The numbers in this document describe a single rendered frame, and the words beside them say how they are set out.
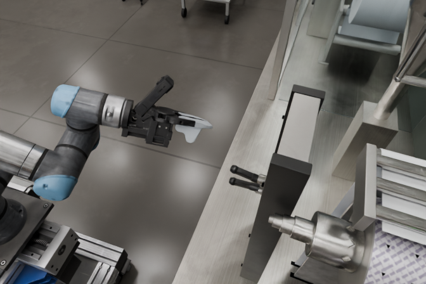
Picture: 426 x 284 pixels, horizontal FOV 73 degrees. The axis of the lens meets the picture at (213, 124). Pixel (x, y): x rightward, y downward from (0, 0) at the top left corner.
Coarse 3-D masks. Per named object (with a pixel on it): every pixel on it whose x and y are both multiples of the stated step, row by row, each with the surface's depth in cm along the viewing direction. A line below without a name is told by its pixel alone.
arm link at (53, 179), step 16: (0, 144) 57; (16, 144) 59; (32, 144) 62; (64, 144) 66; (0, 160) 57; (16, 160) 58; (32, 160) 59; (48, 160) 61; (64, 160) 63; (80, 160) 66; (32, 176) 60; (48, 176) 60; (64, 176) 61; (48, 192) 60; (64, 192) 61
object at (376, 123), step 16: (416, 16) 55; (416, 32) 57; (416, 64) 61; (384, 96) 73; (400, 96) 70; (368, 112) 78; (384, 112) 75; (352, 128) 85; (368, 128) 77; (384, 128) 75; (352, 144) 83; (384, 144) 79; (336, 160) 95; (352, 160) 88; (352, 176) 93
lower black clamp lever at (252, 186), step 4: (232, 180) 45; (236, 180) 45; (240, 180) 45; (232, 184) 45; (236, 184) 45; (240, 184) 45; (244, 184) 45; (248, 184) 45; (252, 184) 44; (256, 184) 44; (248, 188) 45; (252, 188) 44; (256, 188) 44
